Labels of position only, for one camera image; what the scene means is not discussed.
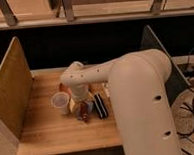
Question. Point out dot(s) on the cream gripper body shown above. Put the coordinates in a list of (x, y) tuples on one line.
[(74, 106)]

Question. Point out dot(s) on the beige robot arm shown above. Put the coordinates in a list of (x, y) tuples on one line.
[(138, 97)]

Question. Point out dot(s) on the translucent plastic cup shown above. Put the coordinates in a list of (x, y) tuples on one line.
[(60, 100)]

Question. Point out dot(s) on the brown snack packet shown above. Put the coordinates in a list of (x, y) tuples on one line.
[(84, 112)]

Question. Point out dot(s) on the orange bowl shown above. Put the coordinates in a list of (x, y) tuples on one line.
[(64, 88)]

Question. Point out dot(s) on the black striped eraser block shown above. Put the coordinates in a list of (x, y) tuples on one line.
[(100, 107)]

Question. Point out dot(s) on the left wooden side panel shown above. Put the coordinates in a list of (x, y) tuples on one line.
[(15, 87)]

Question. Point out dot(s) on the right dark side panel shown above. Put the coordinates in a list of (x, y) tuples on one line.
[(177, 82)]

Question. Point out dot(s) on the wooden shelf rail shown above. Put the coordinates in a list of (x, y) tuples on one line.
[(40, 13)]

